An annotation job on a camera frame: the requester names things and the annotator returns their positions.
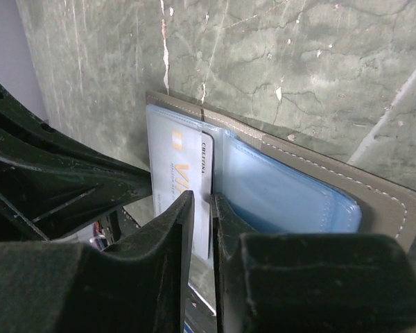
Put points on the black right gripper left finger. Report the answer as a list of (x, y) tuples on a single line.
[(137, 284)]

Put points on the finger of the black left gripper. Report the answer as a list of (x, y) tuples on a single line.
[(50, 184)]

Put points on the white VIP card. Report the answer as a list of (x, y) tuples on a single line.
[(181, 159)]

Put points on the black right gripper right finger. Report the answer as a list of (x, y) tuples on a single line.
[(308, 282)]

